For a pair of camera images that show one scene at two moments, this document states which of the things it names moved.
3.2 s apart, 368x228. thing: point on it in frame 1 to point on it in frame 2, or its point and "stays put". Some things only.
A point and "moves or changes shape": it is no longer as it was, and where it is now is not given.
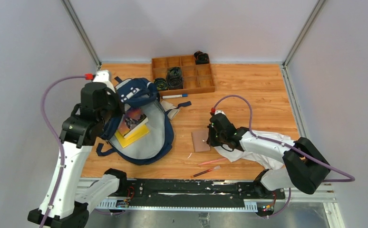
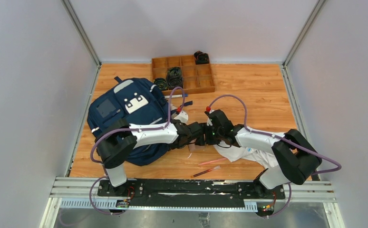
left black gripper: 107,105 to 199,132
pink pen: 215,161 stays put
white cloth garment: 269,163 stays put
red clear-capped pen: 215,167 stays put
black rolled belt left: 161,84 stays put
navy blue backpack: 142,95 moves or changes shape
